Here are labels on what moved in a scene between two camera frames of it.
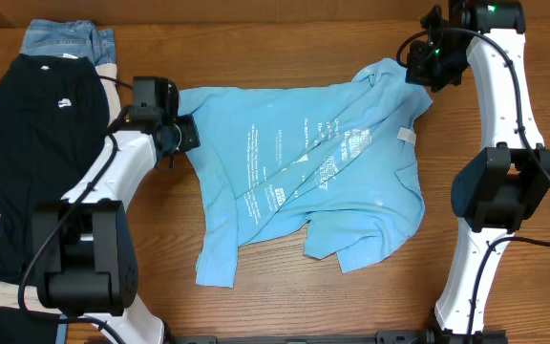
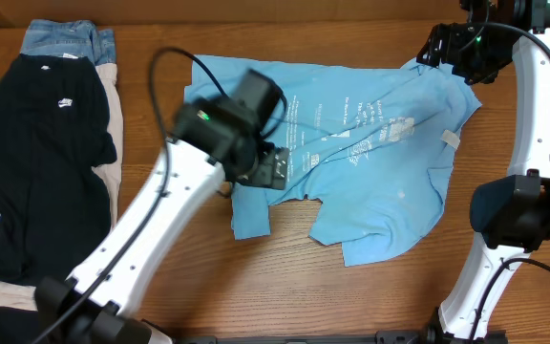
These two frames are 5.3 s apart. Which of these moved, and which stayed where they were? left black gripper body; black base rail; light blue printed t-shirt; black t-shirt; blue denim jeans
Moved: left black gripper body; light blue printed t-shirt
Stayed: black base rail; black t-shirt; blue denim jeans
